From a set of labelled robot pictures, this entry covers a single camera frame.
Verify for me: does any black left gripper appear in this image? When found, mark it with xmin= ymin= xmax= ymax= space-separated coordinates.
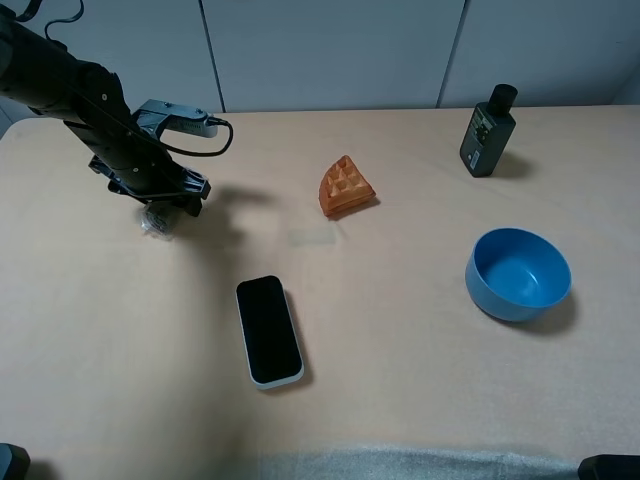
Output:
xmin=89 ymin=150 xmax=211 ymax=217

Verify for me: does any clear plastic item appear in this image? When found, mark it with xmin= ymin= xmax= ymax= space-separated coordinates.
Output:
xmin=139 ymin=202 xmax=179 ymax=241

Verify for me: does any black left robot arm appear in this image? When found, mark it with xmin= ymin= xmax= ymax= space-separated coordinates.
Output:
xmin=1 ymin=7 xmax=215 ymax=217

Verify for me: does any black right gripper corner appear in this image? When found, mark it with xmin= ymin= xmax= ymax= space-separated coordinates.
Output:
xmin=577 ymin=454 xmax=640 ymax=480

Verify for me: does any orange waffle toy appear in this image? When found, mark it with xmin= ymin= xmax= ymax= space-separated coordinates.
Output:
xmin=318 ymin=155 xmax=376 ymax=218

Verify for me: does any black white phone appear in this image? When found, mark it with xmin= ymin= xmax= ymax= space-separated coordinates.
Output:
xmin=236 ymin=275 xmax=305 ymax=390

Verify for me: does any dark green bottle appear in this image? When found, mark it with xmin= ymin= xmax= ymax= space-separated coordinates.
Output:
xmin=459 ymin=84 xmax=518 ymax=178

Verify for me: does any black left base corner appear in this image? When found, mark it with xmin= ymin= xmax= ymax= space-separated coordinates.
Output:
xmin=0 ymin=443 xmax=31 ymax=480

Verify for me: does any blue plastic bowl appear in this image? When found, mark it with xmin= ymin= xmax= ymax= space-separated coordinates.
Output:
xmin=465 ymin=227 xmax=572 ymax=323

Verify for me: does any black camera cable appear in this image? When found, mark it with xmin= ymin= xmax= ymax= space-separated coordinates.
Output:
xmin=159 ymin=117 xmax=235 ymax=158

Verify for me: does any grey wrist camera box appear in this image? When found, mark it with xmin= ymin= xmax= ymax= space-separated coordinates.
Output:
xmin=133 ymin=99 xmax=218 ymax=140

